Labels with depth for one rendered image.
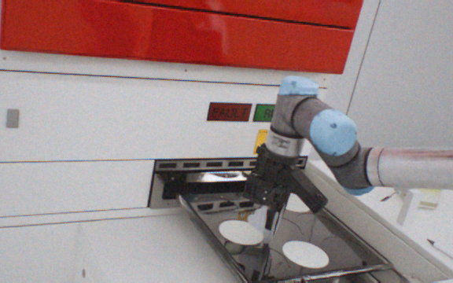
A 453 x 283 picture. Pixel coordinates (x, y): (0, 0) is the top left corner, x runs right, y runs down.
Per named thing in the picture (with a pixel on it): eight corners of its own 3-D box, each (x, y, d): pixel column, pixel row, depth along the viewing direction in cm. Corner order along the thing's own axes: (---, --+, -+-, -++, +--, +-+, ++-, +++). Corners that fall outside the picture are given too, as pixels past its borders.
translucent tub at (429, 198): (397, 192, 146) (405, 168, 143) (425, 196, 146) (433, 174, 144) (406, 206, 139) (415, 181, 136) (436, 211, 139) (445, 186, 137)
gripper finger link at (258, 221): (246, 234, 124) (255, 196, 120) (270, 244, 121) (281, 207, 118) (241, 240, 121) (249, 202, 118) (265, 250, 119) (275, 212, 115)
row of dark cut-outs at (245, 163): (154, 169, 134) (156, 160, 133) (303, 165, 155) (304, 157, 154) (155, 170, 133) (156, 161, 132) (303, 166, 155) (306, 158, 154)
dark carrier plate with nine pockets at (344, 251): (182, 197, 135) (182, 195, 135) (297, 190, 152) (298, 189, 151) (252, 284, 107) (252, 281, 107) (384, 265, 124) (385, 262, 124)
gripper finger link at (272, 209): (269, 222, 120) (278, 185, 117) (276, 225, 120) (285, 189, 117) (260, 230, 116) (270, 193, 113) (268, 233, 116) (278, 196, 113)
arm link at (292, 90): (297, 86, 104) (274, 71, 110) (283, 141, 108) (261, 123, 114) (331, 88, 107) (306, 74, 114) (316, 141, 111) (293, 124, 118)
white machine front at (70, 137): (-17, 222, 122) (-9, 42, 108) (290, 201, 162) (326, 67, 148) (-16, 230, 120) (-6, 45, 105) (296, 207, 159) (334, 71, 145)
